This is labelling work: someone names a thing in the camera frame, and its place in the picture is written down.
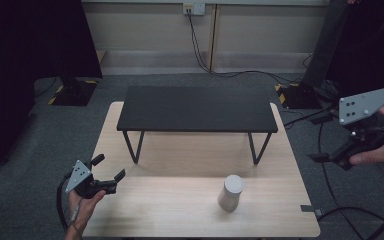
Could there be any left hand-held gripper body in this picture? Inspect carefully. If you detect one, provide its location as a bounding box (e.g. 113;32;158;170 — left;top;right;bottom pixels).
65;159;118;200

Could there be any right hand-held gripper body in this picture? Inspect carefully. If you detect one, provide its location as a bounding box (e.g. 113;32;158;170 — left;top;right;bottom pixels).
327;83;384;172

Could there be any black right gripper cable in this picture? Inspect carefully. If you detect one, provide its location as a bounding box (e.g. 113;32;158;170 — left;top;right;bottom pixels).
317;122;366;240

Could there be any grey metal stand column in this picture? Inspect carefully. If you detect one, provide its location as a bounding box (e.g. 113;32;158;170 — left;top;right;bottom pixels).
301;0;350;89

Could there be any black metal-legged shelf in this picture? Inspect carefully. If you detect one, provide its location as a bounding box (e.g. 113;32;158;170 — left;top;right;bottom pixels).
116;85;279;166

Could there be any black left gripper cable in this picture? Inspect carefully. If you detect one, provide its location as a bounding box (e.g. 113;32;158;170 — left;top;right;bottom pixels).
56;174;72;233

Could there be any grey tape piece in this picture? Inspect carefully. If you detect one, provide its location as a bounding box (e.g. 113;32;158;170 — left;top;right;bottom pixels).
300;204;324;218

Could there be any grey cylindrical cup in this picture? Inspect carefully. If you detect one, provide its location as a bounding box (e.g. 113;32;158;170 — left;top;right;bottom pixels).
217;174;245;213

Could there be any black wall socket cable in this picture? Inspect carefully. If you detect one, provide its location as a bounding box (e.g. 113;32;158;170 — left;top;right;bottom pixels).
187;9;304;85

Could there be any black stand base, hazard tape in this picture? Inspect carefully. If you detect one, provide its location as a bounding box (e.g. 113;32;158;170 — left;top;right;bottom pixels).
274;82;324;110
47;77;100;107

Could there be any black looped floor cable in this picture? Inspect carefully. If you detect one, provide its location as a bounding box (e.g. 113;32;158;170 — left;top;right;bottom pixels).
316;205;384;240

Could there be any person's left hand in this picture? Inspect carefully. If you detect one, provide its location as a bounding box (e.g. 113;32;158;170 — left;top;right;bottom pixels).
67;189;107;232

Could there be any black curtain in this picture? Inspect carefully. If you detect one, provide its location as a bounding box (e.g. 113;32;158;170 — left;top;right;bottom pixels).
0;0;104;178
325;0;384;114

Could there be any white wall socket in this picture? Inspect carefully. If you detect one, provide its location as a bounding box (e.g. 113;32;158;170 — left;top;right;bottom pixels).
182;2;207;17

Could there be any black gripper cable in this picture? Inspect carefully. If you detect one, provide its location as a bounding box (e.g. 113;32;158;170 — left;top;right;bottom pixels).
56;174;72;233
317;122;366;240

